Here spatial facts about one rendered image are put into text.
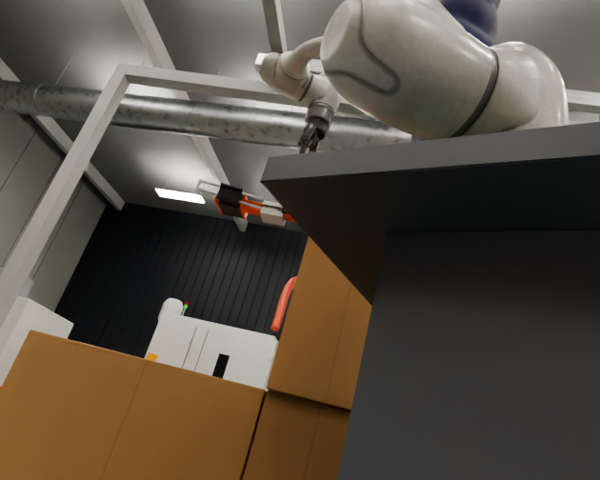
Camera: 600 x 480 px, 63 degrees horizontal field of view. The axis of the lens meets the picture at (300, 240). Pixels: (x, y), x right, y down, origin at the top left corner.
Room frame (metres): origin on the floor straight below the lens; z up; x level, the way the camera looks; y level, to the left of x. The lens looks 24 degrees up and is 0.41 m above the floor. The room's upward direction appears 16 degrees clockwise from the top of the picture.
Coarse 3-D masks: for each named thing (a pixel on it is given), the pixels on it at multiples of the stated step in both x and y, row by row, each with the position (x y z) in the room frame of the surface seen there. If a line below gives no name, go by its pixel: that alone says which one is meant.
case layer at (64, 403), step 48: (48, 336) 1.21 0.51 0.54; (48, 384) 1.20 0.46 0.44; (96, 384) 1.18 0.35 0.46; (144, 384) 1.16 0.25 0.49; (192, 384) 1.13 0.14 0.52; (240, 384) 1.11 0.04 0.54; (0, 432) 1.22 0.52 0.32; (48, 432) 1.19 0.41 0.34; (96, 432) 1.17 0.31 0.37; (144, 432) 1.15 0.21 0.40; (192, 432) 1.13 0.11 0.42; (240, 432) 1.11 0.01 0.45; (288, 432) 1.09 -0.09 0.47; (336, 432) 1.06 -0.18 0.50
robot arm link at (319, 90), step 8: (312, 80) 1.24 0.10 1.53; (320, 80) 1.24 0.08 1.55; (328, 80) 1.25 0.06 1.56; (312, 88) 1.25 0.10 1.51; (320, 88) 1.25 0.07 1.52; (328, 88) 1.25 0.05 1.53; (304, 96) 1.27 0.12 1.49; (312, 96) 1.26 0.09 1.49; (320, 96) 1.26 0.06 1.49; (328, 96) 1.26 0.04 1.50; (336, 96) 1.27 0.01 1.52; (304, 104) 1.31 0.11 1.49; (328, 104) 1.27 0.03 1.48; (336, 104) 1.28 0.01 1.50
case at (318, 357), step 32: (320, 256) 1.07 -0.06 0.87; (320, 288) 1.07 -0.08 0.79; (352, 288) 1.05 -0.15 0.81; (288, 320) 1.08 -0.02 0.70; (320, 320) 1.06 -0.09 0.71; (352, 320) 1.05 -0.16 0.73; (288, 352) 1.07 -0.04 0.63; (320, 352) 1.06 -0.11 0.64; (352, 352) 1.05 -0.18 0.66; (288, 384) 1.07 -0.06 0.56; (320, 384) 1.06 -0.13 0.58; (352, 384) 1.05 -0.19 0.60
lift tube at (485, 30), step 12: (444, 0) 1.17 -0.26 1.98; (456, 0) 1.14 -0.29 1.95; (468, 0) 1.12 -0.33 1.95; (480, 0) 1.12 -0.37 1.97; (492, 0) 1.15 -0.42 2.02; (456, 12) 1.14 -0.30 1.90; (468, 12) 1.12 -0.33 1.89; (480, 12) 1.12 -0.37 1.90; (492, 12) 1.14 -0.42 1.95; (468, 24) 1.12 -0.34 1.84; (480, 24) 1.13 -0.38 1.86; (492, 24) 1.14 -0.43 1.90; (480, 36) 1.12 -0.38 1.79; (492, 36) 1.17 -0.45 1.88
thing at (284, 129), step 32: (0, 96) 7.44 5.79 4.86; (32, 96) 7.22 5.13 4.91; (64, 96) 7.05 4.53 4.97; (96, 96) 6.89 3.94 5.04; (128, 96) 6.75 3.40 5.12; (160, 128) 6.85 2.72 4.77; (192, 128) 6.61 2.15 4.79; (224, 128) 6.42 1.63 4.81; (256, 128) 6.23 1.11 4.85; (288, 128) 6.07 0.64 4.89; (352, 128) 5.78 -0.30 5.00; (384, 128) 5.66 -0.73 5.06
